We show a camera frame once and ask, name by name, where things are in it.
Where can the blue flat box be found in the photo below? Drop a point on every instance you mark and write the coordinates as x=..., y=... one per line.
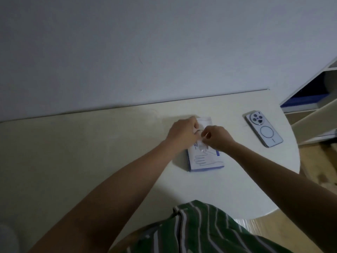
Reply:
x=306, y=100

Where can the person's left forearm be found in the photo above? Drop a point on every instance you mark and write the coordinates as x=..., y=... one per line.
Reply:
x=102, y=197

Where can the person's right forearm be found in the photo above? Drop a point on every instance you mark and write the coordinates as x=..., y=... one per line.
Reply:
x=287, y=192

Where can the white smartphone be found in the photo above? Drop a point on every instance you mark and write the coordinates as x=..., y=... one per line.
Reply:
x=264, y=129

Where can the person's right hand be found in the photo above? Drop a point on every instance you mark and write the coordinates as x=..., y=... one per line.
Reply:
x=218, y=138

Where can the white shelf unit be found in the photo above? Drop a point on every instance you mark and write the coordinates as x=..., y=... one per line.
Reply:
x=313, y=110

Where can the person's right fingers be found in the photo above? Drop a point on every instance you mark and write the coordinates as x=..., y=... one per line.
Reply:
x=206, y=136

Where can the clear disposable glove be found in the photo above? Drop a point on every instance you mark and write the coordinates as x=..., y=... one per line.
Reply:
x=201, y=139

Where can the person's left hand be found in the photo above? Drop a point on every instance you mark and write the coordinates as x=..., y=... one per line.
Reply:
x=181, y=134

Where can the green striped shirt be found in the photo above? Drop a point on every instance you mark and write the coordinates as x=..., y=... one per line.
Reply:
x=200, y=229

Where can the person's left fingers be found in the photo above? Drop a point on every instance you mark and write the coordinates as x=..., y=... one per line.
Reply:
x=196, y=127

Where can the white glove box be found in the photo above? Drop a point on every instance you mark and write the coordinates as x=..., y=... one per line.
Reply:
x=204, y=158

